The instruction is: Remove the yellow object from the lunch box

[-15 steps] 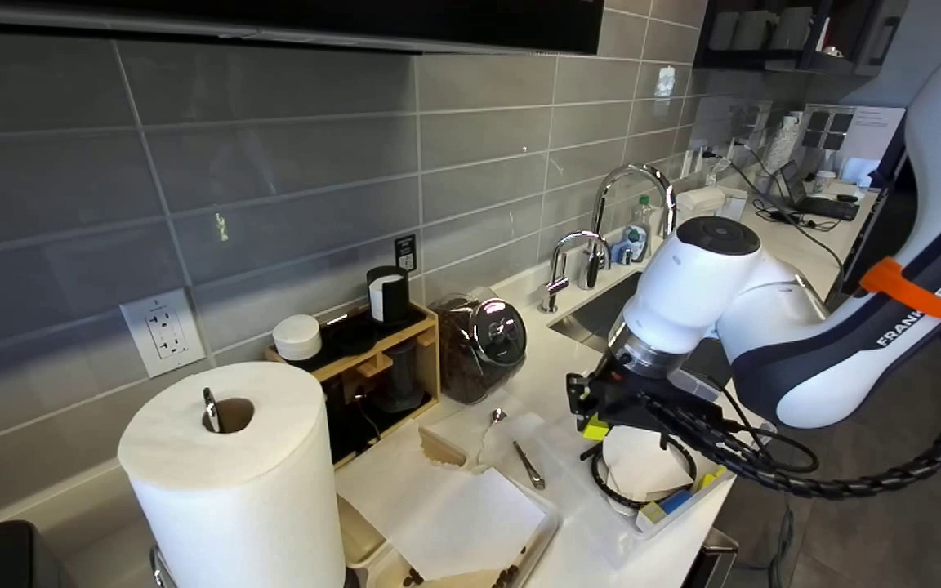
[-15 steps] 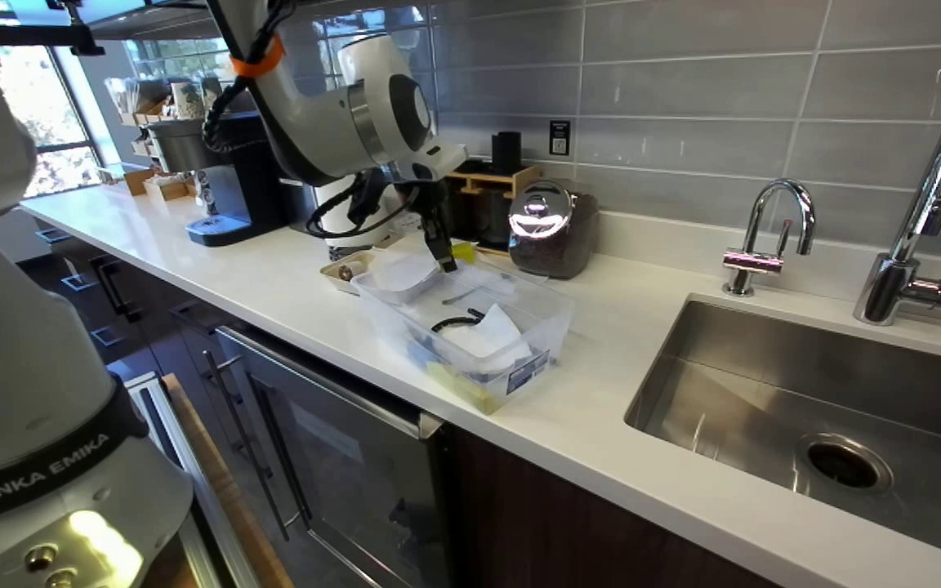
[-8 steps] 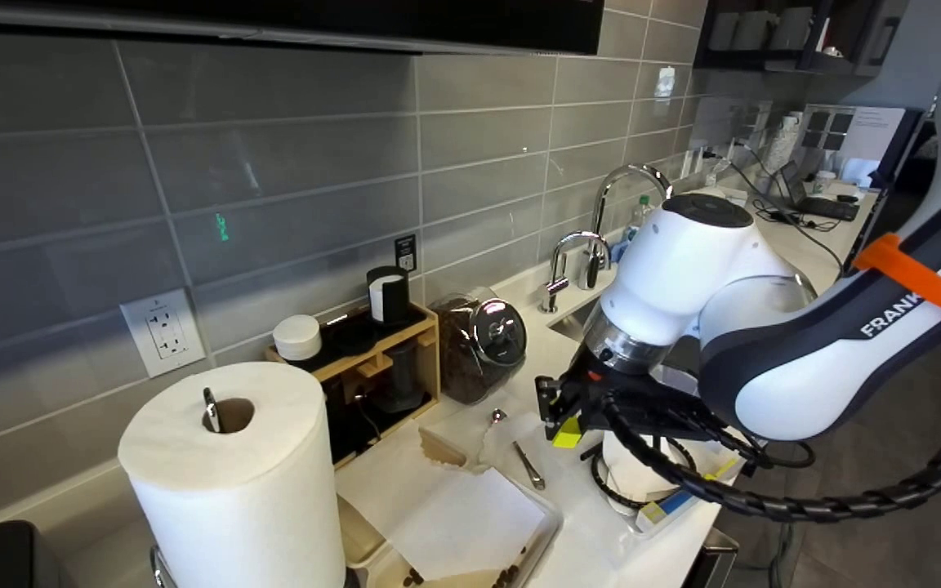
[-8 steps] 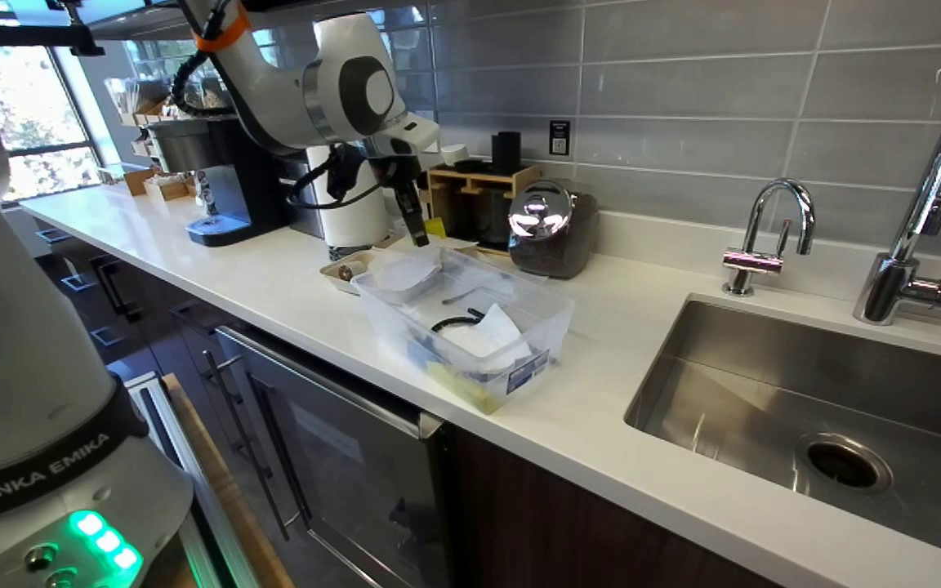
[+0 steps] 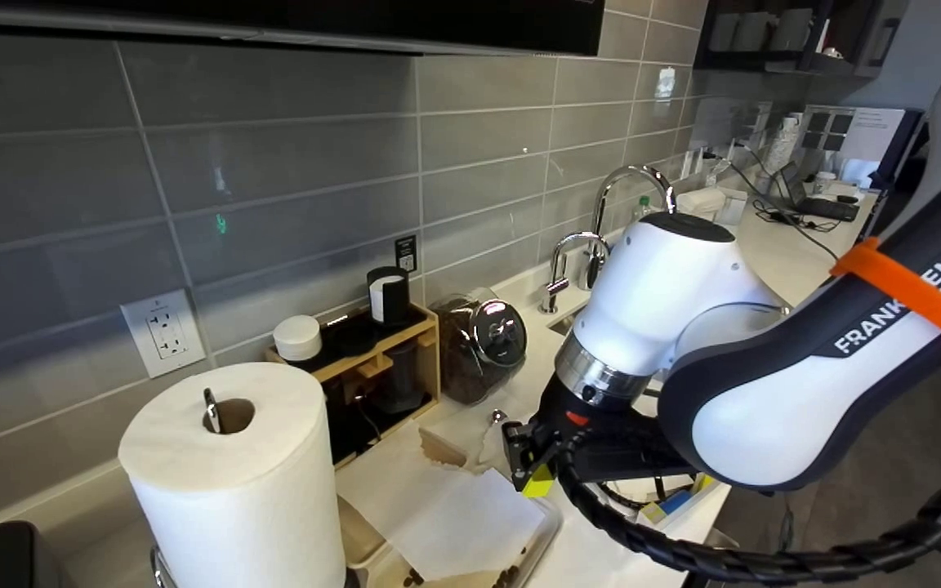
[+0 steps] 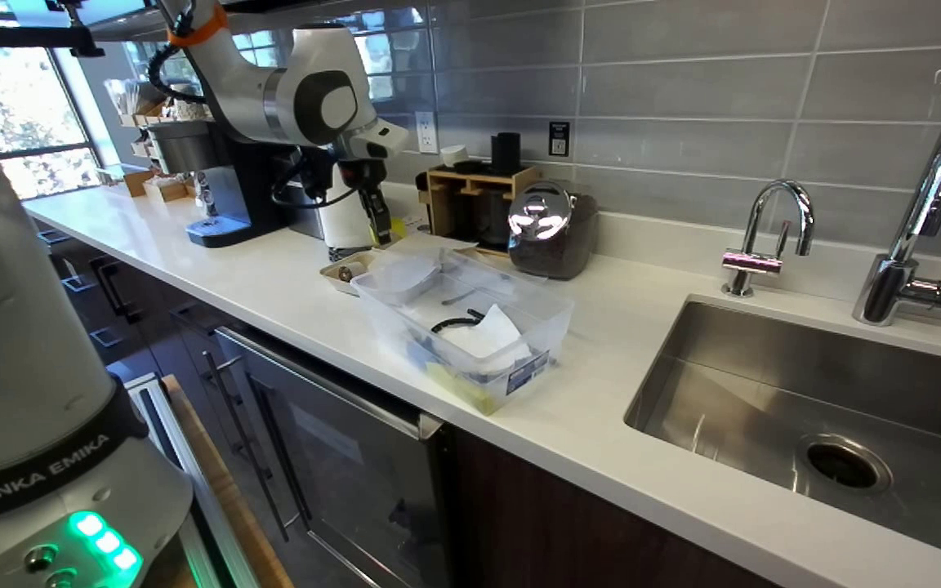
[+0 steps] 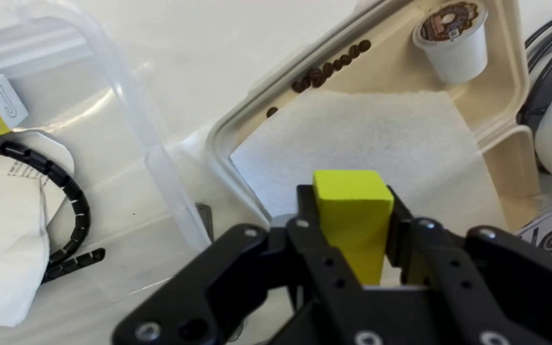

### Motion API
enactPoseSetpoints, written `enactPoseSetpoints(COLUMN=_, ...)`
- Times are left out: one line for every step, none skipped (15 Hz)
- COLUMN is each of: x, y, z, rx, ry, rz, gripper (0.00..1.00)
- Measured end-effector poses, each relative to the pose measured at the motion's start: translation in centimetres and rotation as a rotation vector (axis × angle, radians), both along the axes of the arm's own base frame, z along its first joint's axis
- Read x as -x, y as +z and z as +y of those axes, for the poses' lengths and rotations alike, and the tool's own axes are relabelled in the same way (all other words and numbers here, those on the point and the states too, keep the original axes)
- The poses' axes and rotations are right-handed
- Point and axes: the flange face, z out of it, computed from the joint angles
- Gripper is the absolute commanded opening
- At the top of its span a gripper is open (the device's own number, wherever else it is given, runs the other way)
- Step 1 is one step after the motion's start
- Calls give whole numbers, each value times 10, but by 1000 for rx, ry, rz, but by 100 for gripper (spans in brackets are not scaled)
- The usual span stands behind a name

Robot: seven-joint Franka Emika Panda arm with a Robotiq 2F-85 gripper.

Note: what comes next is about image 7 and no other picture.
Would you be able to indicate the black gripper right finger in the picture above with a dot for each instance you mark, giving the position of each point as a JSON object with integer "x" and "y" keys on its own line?
{"x": 513, "y": 288}

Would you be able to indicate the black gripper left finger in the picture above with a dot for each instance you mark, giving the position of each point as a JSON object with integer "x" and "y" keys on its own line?
{"x": 250, "y": 274}

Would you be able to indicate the yellow block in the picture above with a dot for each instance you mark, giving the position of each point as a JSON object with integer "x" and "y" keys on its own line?
{"x": 354, "y": 217}

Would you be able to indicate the clear plastic lunch box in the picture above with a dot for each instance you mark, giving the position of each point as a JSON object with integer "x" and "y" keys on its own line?
{"x": 133, "y": 127}

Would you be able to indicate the white napkin sheet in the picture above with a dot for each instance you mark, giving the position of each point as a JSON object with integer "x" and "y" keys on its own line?
{"x": 365, "y": 134}

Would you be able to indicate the brown coffee grounds smear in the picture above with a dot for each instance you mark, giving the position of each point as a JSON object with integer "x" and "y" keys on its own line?
{"x": 317, "y": 75}

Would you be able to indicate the white coffee pod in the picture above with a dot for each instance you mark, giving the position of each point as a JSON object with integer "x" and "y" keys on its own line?
{"x": 459, "y": 48}

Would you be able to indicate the crumpled white paper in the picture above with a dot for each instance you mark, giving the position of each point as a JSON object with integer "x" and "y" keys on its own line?
{"x": 1, "y": 255}

